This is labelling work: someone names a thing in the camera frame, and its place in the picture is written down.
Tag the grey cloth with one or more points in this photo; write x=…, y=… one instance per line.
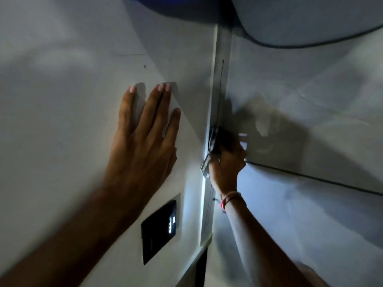
x=211, y=146

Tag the person's right forearm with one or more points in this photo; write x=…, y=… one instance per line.
x=257, y=248

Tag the person's left hand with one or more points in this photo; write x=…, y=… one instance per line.
x=140, y=155

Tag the person's left forearm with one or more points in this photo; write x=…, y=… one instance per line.
x=68, y=245

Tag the person's left thumb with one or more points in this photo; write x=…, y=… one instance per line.
x=173, y=162

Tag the white wall conduit strip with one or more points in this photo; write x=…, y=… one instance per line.
x=221, y=86

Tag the person's right fingers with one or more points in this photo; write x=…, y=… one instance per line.
x=236, y=152

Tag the person's left middle finger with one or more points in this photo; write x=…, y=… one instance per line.
x=163, y=109

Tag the person's right hand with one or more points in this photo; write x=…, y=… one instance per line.
x=226, y=170

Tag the person's left little finger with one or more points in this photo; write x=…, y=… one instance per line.
x=128, y=104

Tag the black wall switch panel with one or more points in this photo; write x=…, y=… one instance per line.
x=158, y=231

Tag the red thread wrist band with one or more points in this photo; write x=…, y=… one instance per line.
x=230, y=198

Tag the blue object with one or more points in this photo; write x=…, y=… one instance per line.
x=179, y=2

